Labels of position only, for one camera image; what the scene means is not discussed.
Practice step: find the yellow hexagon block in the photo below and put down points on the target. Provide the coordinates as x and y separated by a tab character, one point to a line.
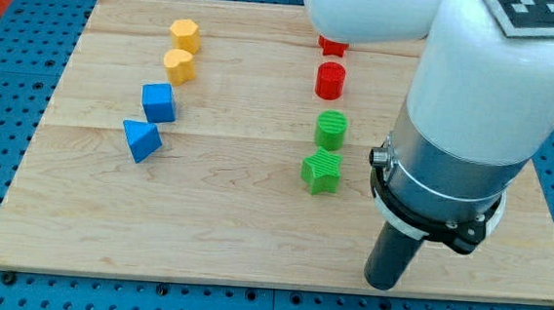
185	35

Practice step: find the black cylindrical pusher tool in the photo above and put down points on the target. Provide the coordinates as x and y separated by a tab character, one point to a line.
390	257

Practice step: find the green star block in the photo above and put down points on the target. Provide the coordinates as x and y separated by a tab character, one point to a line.
321	171

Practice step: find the red star block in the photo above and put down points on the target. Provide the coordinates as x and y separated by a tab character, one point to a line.
331	48

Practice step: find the black white fiducial marker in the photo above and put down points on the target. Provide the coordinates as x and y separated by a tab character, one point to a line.
523	18

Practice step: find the red cylinder block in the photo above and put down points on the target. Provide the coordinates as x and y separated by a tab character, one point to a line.
330	80

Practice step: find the yellow heart block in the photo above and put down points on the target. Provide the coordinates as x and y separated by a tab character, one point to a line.
179	66

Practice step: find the blue cube block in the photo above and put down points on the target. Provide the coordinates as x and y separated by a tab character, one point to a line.
158	103

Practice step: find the green cylinder block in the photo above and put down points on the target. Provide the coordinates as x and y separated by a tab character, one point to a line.
331	127

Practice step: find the wooden board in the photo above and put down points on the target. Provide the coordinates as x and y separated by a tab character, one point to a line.
221	202

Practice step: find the blue triangle block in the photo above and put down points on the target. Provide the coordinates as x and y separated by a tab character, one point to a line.
142	138

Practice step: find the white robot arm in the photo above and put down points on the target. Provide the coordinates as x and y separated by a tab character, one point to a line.
480	105

